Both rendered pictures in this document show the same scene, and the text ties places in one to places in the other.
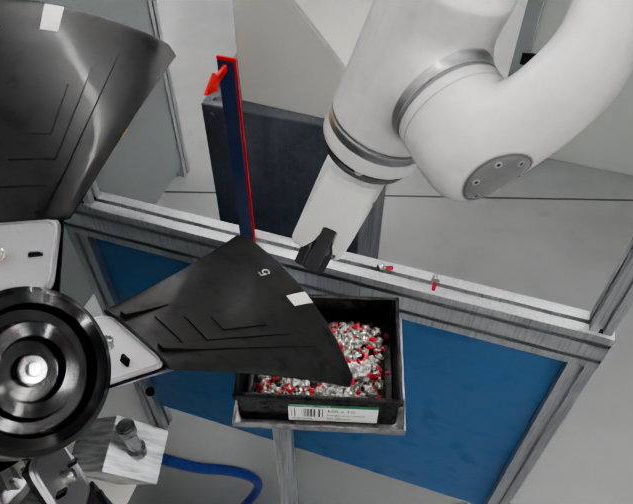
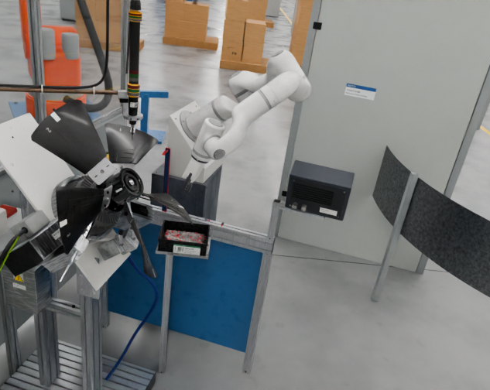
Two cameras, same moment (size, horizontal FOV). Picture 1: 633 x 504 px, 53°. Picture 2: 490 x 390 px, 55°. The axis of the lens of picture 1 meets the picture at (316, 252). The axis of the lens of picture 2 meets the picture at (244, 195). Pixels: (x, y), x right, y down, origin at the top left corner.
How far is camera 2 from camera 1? 142 cm
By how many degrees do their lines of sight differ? 23
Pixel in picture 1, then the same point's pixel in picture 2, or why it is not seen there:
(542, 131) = (225, 145)
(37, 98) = (130, 143)
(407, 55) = (206, 135)
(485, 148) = (216, 147)
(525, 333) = (248, 241)
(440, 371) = (225, 266)
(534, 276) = (284, 285)
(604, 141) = (320, 234)
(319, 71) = not seen: hidden behind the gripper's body
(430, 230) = not seen: hidden behind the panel
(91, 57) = (141, 138)
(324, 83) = not seen: hidden behind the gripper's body
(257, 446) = (149, 336)
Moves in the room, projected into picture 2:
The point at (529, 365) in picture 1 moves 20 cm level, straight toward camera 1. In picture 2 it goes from (253, 258) to (231, 278)
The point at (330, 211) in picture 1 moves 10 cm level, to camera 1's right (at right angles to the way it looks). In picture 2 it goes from (190, 168) to (216, 170)
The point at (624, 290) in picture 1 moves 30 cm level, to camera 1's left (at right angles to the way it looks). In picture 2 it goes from (273, 221) to (207, 215)
